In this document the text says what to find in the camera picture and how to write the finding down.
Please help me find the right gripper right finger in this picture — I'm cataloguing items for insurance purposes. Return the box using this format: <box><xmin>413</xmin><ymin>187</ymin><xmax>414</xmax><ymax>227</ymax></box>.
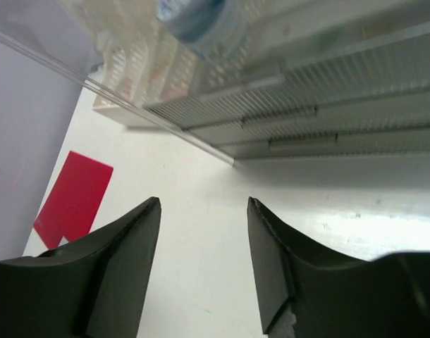
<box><xmin>247</xmin><ymin>198</ymin><xmax>430</xmax><ymax>337</ymax></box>

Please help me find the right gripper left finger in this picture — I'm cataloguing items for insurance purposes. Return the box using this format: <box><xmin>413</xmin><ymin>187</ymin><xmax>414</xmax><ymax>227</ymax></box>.
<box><xmin>0</xmin><ymin>197</ymin><xmax>161</xmax><ymax>337</ymax></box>

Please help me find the clear acrylic storage box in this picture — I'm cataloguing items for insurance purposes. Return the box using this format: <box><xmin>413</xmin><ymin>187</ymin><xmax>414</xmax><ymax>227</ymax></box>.
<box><xmin>0</xmin><ymin>1</ymin><xmax>430</xmax><ymax>162</ymax></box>

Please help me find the blue lidded jar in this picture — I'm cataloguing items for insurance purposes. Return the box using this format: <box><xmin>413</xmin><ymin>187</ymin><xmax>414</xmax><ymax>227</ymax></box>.
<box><xmin>156</xmin><ymin>0</ymin><xmax>249</xmax><ymax>64</ymax></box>

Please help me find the red notebook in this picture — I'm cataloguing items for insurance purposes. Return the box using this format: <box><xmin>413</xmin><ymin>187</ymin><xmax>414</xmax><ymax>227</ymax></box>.
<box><xmin>34</xmin><ymin>151</ymin><xmax>113</xmax><ymax>249</ymax></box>

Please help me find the white file organizer rack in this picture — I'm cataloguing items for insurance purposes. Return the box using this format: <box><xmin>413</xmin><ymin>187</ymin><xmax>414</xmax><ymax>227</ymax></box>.
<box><xmin>85</xmin><ymin>1</ymin><xmax>263</xmax><ymax>107</ymax></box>

